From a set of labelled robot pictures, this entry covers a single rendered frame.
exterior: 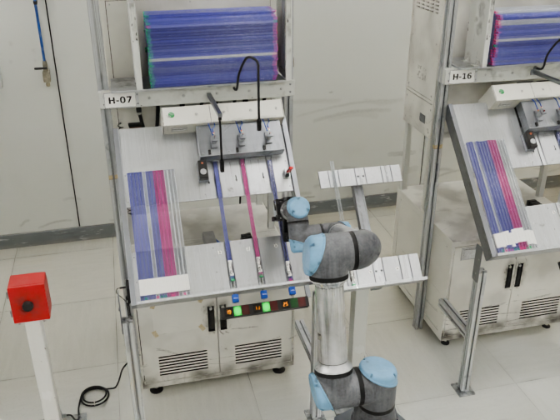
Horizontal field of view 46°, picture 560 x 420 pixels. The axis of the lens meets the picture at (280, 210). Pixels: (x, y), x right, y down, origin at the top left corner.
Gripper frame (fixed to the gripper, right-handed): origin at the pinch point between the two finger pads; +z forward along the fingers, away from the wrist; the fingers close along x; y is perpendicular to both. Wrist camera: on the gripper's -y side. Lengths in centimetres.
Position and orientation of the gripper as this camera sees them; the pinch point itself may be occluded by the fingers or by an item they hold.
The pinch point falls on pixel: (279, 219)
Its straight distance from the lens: 260.4
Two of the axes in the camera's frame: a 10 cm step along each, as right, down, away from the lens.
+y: -1.2, -9.9, 0.6
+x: -9.7, 1.1, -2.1
